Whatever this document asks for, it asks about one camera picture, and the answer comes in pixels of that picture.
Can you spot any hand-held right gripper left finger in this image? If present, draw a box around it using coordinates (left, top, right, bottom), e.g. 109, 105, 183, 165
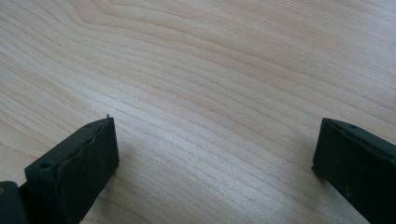
19, 115, 120, 224

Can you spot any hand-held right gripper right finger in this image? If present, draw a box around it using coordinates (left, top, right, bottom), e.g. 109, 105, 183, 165
311, 117, 396, 224

